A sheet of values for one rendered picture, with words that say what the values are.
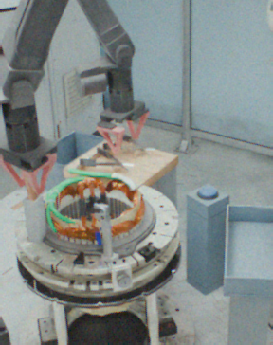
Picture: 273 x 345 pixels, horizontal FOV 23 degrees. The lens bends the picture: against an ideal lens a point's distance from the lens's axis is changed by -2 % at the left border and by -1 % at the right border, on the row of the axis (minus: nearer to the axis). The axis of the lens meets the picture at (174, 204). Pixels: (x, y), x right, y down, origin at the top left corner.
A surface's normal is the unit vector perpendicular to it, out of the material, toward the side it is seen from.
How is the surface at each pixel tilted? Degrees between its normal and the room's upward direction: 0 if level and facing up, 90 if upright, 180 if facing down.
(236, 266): 0
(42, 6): 117
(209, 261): 90
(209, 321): 0
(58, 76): 90
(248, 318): 90
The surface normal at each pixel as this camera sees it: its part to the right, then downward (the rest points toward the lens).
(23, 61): 0.32, 0.83
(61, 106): 0.87, 0.25
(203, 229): -0.76, 0.35
